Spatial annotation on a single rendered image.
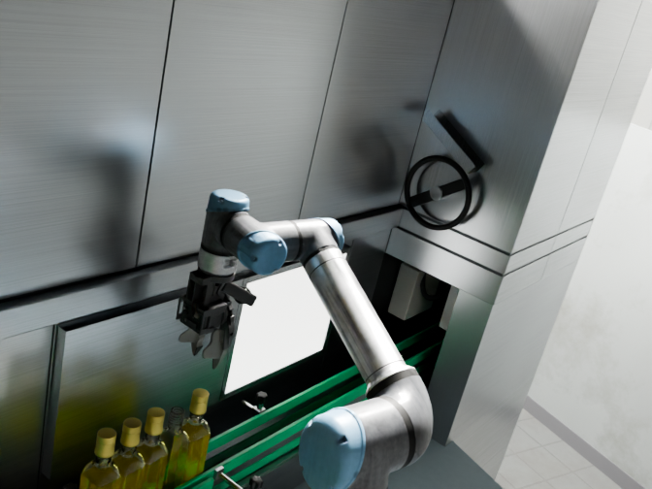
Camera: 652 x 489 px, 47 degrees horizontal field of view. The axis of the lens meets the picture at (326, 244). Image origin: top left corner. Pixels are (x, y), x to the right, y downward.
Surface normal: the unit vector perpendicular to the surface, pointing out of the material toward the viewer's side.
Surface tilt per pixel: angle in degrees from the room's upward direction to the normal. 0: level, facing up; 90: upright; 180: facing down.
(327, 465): 84
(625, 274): 90
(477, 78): 90
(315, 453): 84
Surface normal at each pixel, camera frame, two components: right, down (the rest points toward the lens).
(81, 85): 0.77, 0.39
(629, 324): -0.82, 0.03
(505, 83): -0.60, 0.17
